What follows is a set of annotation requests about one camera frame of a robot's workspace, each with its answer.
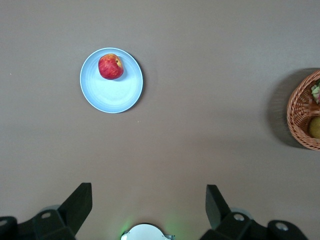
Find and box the brown kiwi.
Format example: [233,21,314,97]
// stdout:
[307,116,320,140]

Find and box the brown wicker basket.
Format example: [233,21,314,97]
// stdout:
[286,69,320,151]

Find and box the red apple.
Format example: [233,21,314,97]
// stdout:
[97,53,124,81]

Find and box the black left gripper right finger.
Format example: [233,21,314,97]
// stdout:
[199,184,270,240]

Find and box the light blue round plate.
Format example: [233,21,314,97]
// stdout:
[79,47,144,114]

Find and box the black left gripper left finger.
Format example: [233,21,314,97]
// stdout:
[32,182,93,240]

